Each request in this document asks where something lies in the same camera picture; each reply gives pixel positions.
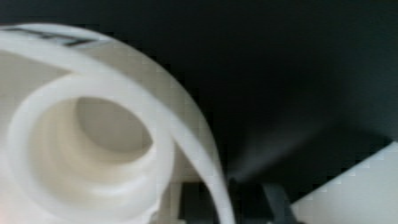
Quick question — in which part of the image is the white U-shaped fence wall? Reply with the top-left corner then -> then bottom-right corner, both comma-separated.
293,142 -> 398,224

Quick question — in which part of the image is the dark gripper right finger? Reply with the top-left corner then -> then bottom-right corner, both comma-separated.
229,179 -> 297,224

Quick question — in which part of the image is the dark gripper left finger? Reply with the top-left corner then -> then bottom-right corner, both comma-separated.
180,182 -> 217,224

